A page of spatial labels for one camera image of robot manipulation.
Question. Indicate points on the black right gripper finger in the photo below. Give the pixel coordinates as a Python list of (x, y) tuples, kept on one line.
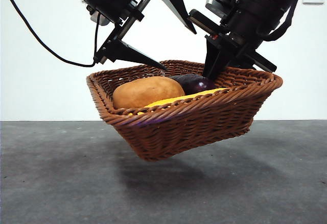
[(214, 61)]

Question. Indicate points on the brown potato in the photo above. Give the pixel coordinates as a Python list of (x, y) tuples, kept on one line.
[(145, 92)]

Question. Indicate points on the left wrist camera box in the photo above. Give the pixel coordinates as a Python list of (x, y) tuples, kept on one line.
[(98, 17)]

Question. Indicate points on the brown wicker basket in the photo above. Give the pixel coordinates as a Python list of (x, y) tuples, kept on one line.
[(191, 126)]

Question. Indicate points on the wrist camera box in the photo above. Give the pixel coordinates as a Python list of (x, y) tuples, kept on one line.
[(201, 20), (98, 17)]

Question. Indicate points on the purple eggplant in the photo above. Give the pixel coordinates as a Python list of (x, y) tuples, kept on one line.
[(199, 86)]

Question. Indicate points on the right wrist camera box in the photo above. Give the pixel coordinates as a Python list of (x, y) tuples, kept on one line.
[(201, 20)]

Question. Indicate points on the yellow corn cob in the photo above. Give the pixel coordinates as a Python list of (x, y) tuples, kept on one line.
[(166, 101)]

